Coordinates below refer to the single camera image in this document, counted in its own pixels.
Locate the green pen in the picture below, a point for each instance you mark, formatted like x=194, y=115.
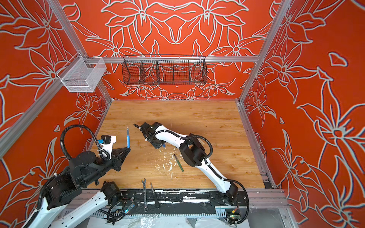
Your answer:
x=179, y=164

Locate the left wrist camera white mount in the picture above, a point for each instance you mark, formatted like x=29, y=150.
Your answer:
x=105, y=145

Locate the black screwdriver tool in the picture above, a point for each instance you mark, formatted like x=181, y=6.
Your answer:
x=157, y=204

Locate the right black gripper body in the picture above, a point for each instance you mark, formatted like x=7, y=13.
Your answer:
x=156, y=144

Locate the silver wrench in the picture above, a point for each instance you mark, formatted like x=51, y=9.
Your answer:
x=144, y=195

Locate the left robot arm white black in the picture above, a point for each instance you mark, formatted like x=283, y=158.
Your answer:
x=86, y=168

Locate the white mesh basket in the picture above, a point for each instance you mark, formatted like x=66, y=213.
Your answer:
x=82, y=75

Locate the black wire basket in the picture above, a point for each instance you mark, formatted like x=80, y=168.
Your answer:
x=164, y=70

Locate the blue pen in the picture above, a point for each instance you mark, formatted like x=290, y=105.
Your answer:
x=127, y=137

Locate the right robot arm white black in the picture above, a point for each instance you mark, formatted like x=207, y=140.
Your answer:
x=196, y=151

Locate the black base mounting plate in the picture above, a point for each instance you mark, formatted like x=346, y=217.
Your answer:
x=175, y=202

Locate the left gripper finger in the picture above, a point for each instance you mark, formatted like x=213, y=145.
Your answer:
x=119, y=162
x=121, y=151

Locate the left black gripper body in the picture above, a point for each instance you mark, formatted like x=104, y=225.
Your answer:
x=106, y=165

